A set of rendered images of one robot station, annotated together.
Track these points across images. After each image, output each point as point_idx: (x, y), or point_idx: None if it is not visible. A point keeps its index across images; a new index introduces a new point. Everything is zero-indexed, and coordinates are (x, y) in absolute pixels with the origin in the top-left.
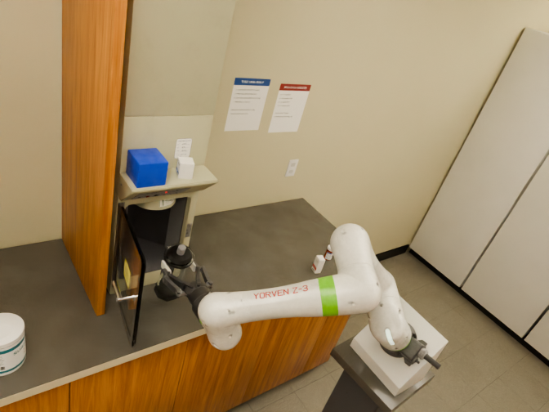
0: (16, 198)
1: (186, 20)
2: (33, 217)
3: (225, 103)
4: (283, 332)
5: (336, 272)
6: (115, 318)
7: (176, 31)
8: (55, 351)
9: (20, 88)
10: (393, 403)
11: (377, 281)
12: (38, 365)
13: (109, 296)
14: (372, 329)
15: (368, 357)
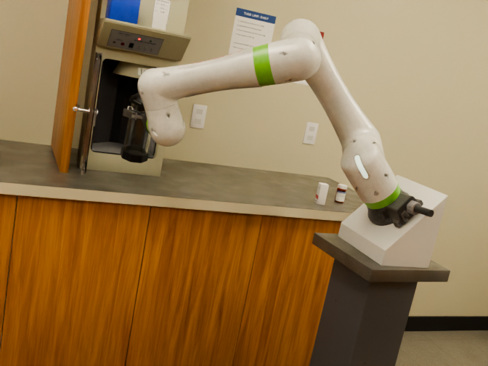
0: (17, 88)
1: None
2: (28, 115)
3: (227, 33)
4: (278, 276)
5: (346, 208)
6: (77, 176)
7: None
8: (10, 174)
9: None
10: (377, 267)
11: (314, 42)
12: None
13: (78, 168)
14: (342, 162)
15: (354, 236)
